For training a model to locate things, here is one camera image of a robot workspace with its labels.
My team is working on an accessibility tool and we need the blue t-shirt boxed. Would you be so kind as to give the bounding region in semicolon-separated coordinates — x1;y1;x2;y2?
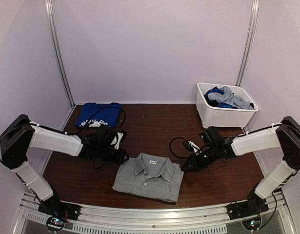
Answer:
75;102;121;127

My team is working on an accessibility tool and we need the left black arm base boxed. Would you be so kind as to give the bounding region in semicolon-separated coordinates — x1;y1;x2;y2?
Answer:
38;189;80;220

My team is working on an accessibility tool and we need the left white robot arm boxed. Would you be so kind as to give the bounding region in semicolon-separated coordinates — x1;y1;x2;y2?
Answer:
0;114;129;216

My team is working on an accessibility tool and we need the left aluminium frame post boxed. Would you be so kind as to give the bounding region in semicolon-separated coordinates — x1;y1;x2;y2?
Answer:
45;0;76;108

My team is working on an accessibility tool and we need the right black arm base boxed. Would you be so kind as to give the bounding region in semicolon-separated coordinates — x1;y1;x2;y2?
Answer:
226;189;269;220

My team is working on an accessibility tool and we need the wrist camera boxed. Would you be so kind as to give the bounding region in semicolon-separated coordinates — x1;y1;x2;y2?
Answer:
182;140;200;154
110;130;127;150

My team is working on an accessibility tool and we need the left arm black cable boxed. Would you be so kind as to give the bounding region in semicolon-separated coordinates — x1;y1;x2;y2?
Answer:
0;107;127;170

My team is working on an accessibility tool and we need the light grey-blue garment in bin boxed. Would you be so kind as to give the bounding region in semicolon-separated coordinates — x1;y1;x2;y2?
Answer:
208;86;254;110

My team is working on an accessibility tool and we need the aluminium frame post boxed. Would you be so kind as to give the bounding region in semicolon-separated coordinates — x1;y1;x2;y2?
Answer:
236;0;260;87
45;0;76;108

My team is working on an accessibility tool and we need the aluminium front rail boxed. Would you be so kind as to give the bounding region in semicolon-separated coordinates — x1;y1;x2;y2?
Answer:
11;192;296;234

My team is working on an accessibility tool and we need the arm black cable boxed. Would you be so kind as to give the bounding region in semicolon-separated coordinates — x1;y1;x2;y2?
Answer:
0;107;127;170
169;137;230;171

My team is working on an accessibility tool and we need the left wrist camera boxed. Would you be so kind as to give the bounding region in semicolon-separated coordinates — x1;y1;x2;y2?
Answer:
110;130;127;150

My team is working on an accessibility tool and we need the blue garment in bin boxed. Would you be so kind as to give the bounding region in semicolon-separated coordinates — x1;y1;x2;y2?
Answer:
204;87;235;109

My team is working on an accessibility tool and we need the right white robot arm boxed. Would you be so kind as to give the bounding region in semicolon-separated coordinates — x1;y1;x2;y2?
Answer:
181;116;300;215

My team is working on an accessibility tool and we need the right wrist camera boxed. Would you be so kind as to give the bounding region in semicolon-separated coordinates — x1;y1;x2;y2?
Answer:
182;140;200;154

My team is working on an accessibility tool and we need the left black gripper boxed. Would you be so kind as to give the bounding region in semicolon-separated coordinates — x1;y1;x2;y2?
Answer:
97;145;130;165

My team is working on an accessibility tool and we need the grey garment pile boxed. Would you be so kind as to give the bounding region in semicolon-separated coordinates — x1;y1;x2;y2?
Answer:
112;153;184;203

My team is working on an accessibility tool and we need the white plastic laundry bin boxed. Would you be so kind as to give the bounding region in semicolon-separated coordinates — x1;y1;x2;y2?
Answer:
196;82;259;128

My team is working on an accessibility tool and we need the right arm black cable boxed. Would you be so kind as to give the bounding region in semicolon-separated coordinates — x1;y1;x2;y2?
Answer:
169;137;230;171

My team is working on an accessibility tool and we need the right aluminium frame post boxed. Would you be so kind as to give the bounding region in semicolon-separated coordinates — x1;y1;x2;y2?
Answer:
236;0;260;87

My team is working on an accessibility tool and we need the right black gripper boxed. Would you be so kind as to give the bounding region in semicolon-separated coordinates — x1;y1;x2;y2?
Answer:
181;146;219;172

